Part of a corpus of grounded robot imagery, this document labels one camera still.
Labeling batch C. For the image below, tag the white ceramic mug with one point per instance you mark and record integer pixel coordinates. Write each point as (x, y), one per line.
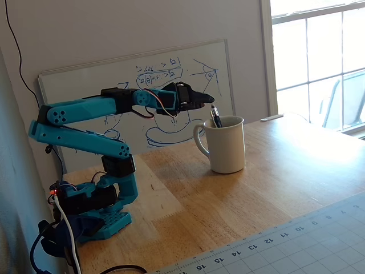
(228, 148)

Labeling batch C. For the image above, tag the grey gridded cutting mat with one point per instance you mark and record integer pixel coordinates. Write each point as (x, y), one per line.
(313, 251)

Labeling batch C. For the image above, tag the outdoor chair behind window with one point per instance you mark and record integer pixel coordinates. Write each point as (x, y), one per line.
(353, 100)

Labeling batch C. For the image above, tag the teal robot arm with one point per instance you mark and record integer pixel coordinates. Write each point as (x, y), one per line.
(85, 140)

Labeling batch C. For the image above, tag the dark pen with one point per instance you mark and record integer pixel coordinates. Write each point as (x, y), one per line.
(216, 118)

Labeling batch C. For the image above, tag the white window frame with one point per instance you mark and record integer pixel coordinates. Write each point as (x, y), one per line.
(268, 57)

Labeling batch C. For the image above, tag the small white flat strip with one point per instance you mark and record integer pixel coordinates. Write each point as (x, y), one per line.
(272, 117)

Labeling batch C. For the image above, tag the teal gripper with motor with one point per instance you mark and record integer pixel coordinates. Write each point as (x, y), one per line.
(190, 98)

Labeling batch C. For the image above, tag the whiteboard with blue drawings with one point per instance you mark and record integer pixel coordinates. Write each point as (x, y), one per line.
(85, 82)

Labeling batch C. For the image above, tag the dark blue clamp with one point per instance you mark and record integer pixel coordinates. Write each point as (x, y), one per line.
(85, 225)

